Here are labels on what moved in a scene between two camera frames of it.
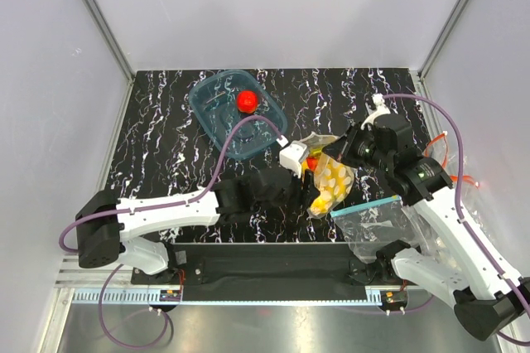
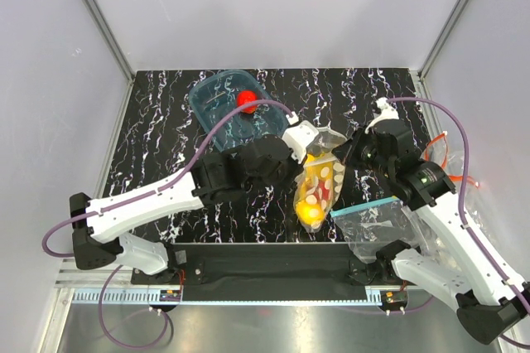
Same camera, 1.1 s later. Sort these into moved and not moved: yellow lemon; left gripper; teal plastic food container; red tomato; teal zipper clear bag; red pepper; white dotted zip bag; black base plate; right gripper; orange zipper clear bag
Moved: yellow lemon; left gripper; red pepper; white dotted zip bag
Not moved: teal plastic food container; black base plate; orange zipper clear bag; teal zipper clear bag; right gripper; red tomato
